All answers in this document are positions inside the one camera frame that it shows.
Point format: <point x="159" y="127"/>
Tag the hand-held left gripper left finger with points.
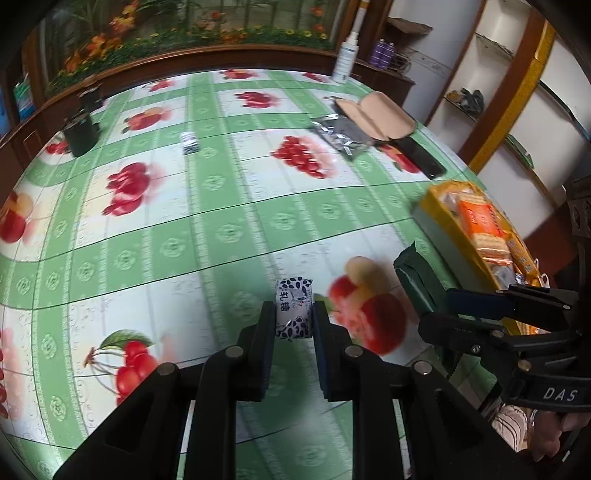
<point x="265" y="360"/>

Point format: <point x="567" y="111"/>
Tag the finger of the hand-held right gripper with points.
<point x="461" y="334"/>
<point x="480" y="304"/>

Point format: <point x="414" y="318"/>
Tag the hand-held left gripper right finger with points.
<point x="323" y="364"/>

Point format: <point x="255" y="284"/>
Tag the dark green snack packet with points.
<point x="420" y="277"/>

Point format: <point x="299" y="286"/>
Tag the orange cracker packet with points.
<point x="485" y="226"/>

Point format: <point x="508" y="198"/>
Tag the white foam box yellow tape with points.
<point x="443" y="217"/>

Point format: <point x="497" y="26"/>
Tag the person's right hand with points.
<point x="558" y="434"/>

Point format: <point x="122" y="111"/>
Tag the person's striped clothing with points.
<point x="508" y="427"/>

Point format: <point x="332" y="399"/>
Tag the black smartphone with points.
<point x="420" y="157"/>

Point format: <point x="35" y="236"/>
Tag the green fruit print tablecloth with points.
<point x="184" y="221"/>

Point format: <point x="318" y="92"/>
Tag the black item on shelf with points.
<point x="468" y="101"/>

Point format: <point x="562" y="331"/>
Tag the open glasses case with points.
<point x="378" y="113"/>

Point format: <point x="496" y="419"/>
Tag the silver foil snack packet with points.
<point x="341" y="136"/>

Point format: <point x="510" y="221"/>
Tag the small spotted nougat candy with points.
<point x="189" y="144"/>

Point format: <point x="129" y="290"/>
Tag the purple spray can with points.
<point x="378" y="53"/>
<point x="388" y="54"/>

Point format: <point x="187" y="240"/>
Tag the white spray bottle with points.
<point x="344" y="60"/>

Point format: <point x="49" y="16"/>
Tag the black square container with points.
<point x="82" y="136"/>

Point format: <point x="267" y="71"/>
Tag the small black holder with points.
<point x="91" y="97"/>

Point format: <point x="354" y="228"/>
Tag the artificial flower display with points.
<point x="184" y="32"/>

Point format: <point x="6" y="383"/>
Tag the green packet on sideboard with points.
<point x="25" y="97"/>

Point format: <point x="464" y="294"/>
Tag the white wall shelf unit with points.
<point x="517" y="69"/>

